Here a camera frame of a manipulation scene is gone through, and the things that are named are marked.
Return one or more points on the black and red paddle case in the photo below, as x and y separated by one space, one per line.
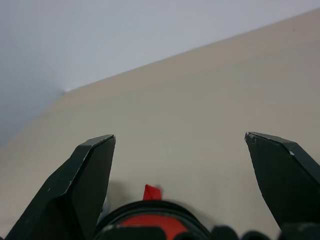
150 220

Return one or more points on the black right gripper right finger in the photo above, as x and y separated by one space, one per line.
282 180

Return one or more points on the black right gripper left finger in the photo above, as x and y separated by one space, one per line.
75 190

